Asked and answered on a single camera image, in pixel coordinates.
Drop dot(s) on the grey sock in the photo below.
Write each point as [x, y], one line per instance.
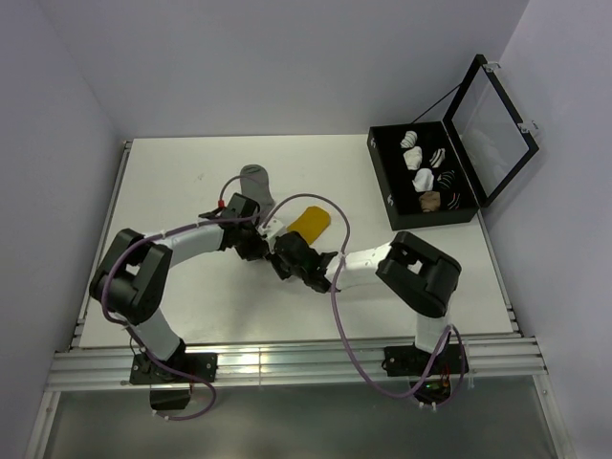
[255, 184]

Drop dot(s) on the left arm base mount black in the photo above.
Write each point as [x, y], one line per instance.
[145, 372]

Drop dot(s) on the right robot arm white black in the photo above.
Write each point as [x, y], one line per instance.
[421, 276]

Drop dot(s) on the black storage box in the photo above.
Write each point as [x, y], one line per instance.
[395, 180]

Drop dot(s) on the white rolled sock upper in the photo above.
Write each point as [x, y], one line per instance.
[413, 158]

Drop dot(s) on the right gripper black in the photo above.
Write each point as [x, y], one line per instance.
[275, 260]

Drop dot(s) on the glass box lid black frame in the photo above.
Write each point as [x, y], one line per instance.
[491, 139]

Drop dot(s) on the dark colourful striped rolled sock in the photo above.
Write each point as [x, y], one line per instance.
[450, 200]

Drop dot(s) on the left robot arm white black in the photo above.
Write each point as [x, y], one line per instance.
[130, 280]

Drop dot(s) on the black white striped rolled sock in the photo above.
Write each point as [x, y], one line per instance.
[437, 158]

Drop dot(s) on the white rolled sock lower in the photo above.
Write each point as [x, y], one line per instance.
[423, 180]

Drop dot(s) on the brown rolled sock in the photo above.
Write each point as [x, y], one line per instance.
[430, 201]

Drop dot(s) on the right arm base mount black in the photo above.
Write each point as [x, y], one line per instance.
[400, 361]

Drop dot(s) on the aluminium frame rail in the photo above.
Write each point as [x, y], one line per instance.
[264, 364]

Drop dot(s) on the yellow sock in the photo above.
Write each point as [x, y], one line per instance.
[311, 224]

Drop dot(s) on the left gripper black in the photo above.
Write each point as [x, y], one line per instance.
[256, 249]

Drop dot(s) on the black electronics box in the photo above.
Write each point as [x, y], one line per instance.
[169, 399]

